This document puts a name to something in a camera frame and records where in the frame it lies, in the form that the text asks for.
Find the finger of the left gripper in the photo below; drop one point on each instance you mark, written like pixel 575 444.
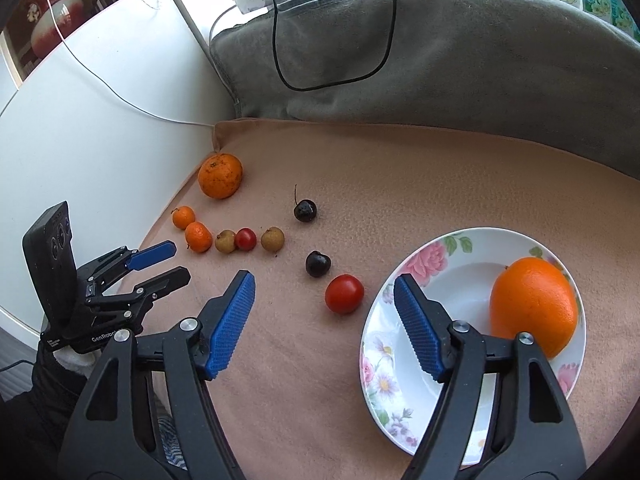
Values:
pixel 160 286
pixel 142 259

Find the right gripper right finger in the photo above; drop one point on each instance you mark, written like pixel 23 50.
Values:
pixel 531 434

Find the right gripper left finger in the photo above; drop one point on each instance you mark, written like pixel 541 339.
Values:
pixel 113 432

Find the small mandarin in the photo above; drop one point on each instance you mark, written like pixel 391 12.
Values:
pixel 198 238
pixel 182 217

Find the brown longan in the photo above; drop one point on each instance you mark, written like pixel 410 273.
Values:
pixel 225 242
pixel 273 239

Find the small cherry tomato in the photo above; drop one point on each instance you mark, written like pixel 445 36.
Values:
pixel 245 239

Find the spotted orange tangerine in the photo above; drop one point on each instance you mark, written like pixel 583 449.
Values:
pixel 220 176

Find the large smooth orange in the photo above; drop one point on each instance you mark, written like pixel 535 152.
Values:
pixel 533 296

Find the dark cherry without stem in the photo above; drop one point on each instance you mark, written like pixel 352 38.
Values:
pixel 317 264

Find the dark cherry with stem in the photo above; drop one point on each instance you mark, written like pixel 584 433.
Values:
pixel 304 210

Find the large cherry tomato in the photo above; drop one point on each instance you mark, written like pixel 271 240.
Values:
pixel 344 294

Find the black sleeve left forearm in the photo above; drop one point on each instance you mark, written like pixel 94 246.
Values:
pixel 34 423

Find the left white gloved hand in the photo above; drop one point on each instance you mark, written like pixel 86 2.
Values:
pixel 81 364

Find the striped shirt torso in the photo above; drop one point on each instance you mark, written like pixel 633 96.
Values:
pixel 170 441

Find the floral white plate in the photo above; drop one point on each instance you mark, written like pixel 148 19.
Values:
pixel 457 270

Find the red white vase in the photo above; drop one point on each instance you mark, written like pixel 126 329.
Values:
pixel 52 20

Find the grey green blanket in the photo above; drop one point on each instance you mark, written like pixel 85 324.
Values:
pixel 536 70

